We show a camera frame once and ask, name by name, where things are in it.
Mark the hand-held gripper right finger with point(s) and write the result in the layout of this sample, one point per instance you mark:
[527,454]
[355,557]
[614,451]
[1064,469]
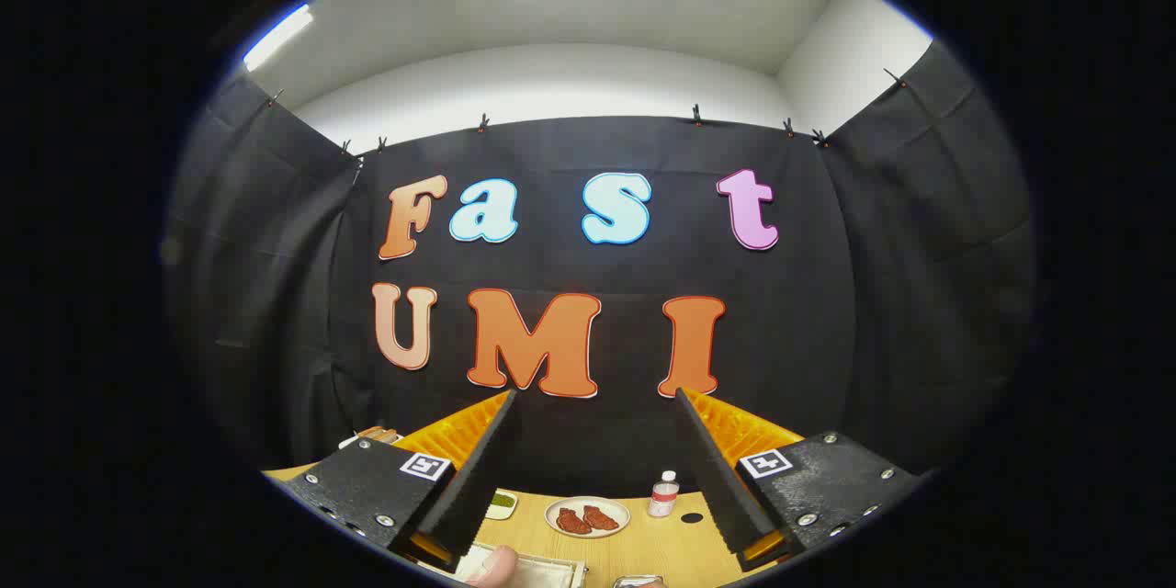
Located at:
[721,487]

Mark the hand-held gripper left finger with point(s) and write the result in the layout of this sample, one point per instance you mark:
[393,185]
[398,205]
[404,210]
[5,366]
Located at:
[478,478]

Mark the pink plate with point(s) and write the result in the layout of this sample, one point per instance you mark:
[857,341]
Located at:
[496,568]

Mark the white divided condiment dish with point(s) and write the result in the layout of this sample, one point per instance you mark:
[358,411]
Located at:
[502,505]

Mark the beige plate with meat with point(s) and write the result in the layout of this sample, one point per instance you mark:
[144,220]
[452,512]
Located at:
[588,533]

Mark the clear bottle with red label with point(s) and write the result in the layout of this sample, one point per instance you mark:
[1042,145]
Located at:
[663,496]

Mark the red meat piece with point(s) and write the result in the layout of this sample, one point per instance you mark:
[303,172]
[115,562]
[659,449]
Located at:
[572,521]
[601,517]

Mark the toast slice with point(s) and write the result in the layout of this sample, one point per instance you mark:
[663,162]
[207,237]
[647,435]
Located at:
[378,433]

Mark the long ceiling light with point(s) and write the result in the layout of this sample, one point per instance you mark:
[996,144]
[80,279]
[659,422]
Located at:
[276,39]

